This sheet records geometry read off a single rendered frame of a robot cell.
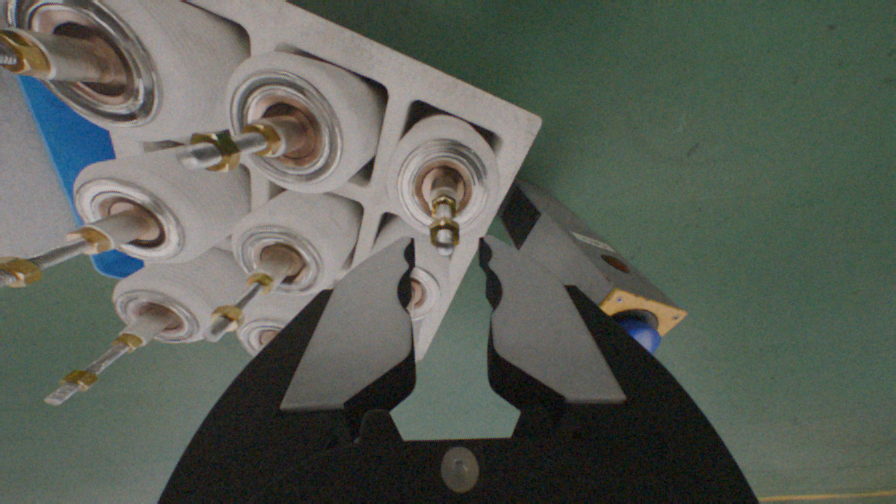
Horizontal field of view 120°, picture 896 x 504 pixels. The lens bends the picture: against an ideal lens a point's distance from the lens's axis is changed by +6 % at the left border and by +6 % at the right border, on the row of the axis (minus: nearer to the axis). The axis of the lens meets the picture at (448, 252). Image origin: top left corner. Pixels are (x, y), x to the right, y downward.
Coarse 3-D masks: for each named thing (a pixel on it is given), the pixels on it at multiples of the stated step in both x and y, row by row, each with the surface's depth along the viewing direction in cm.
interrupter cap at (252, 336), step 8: (256, 320) 28; (264, 320) 28; (272, 320) 28; (280, 320) 28; (248, 328) 28; (256, 328) 28; (264, 328) 28; (272, 328) 28; (280, 328) 28; (240, 336) 29; (248, 336) 29; (256, 336) 29; (264, 336) 29; (248, 344) 30; (256, 344) 30; (256, 352) 30
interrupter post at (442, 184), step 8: (440, 176) 21; (432, 184) 20; (440, 184) 19; (448, 184) 19; (432, 192) 18; (440, 192) 18; (448, 192) 18; (456, 192) 19; (456, 200) 18; (456, 208) 19
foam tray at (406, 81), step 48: (192, 0) 20; (240, 0) 20; (288, 48) 23; (336, 48) 22; (384, 48) 22; (432, 96) 24; (480, 96) 24; (144, 144) 26; (384, 144) 26; (528, 144) 26; (336, 192) 28; (384, 192) 28; (432, 336) 41
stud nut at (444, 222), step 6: (444, 216) 14; (432, 222) 14; (438, 222) 14; (444, 222) 14; (450, 222) 14; (456, 222) 14; (432, 228) 14; (438, 228) 14; (444, 228) 14; (450, 228) 14; (456, 228) 14; (432, 234) 14; (456, 234) 14; (432, 240) 14; (456, 240) 14
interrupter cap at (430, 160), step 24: (432, 144) 19; (456, 144) 19; (408, 168) 20; (432, 168) 20; (456, 168) 20; (480, 168) 20; (408, 192) 21; (480, 192) 21; (408, 216) 22; (456, 216) 22
